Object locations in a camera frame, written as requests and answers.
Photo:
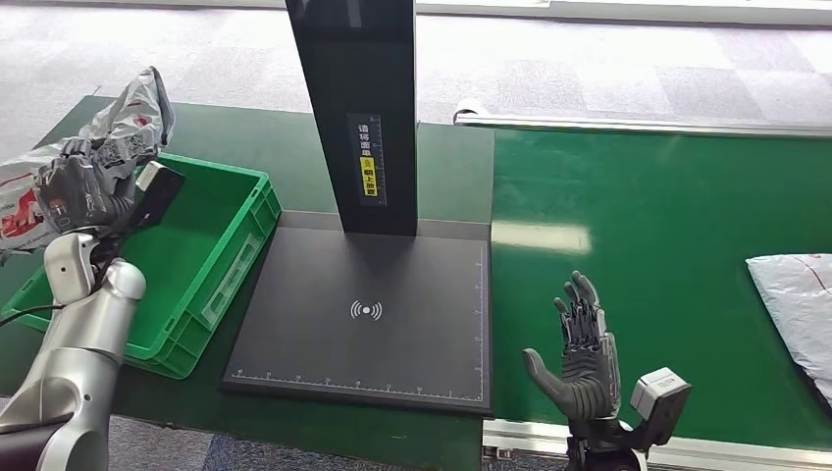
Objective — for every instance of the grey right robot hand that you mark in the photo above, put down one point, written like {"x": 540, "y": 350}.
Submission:
{"x": 588, "y": 380}

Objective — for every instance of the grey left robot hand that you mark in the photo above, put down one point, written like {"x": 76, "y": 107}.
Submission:
{"x": 81, "y": 192}

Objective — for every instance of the grey red printed mailer package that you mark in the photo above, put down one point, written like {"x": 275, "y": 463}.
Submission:
{"x": 133, "y": 110}

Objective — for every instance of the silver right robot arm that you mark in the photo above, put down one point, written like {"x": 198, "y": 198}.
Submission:
{"x": 598, "y": 445}

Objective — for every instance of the green conveyor belt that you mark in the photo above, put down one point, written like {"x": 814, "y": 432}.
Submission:
{"x": 682, "y": 195}

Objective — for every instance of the plain grey mailer package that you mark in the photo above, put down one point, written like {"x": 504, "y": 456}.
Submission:
{"x": 799, "y": 312}

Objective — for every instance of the green plastic crate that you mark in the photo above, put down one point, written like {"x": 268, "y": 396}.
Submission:
{"x": 195, "y": 260}

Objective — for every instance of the yellow warning sticker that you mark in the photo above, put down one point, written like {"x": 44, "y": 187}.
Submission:
{"x": 368, "y": 177}

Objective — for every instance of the black scanner column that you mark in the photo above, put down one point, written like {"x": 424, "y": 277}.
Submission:
{"x": 351, "y": 71}

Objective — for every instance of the dark ruler label strip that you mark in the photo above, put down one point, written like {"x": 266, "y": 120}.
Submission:
{"x": 374, "y": 140}

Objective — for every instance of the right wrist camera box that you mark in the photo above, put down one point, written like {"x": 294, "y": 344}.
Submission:
{"x": 660, "y": 400}

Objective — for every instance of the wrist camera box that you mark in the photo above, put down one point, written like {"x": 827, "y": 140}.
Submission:
{"x": 156, "y": 192}
{"x": 660, "y": 400}

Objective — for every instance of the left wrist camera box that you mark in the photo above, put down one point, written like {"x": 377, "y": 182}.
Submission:
{"x": 156, "y": 192}

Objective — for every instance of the white conveyor edge rail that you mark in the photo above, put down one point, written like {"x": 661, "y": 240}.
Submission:
{"x": 533, "y": 442}

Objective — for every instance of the black scanner base plate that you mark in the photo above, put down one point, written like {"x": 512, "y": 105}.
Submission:
{"x": 422, "y": 325}

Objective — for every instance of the silver conveyor side rail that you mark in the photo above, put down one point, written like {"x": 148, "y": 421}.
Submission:
{"x": 650, "y": 125}

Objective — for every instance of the white rail end piece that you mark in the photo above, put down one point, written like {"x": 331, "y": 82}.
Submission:
{"x": 471, "y": 107}

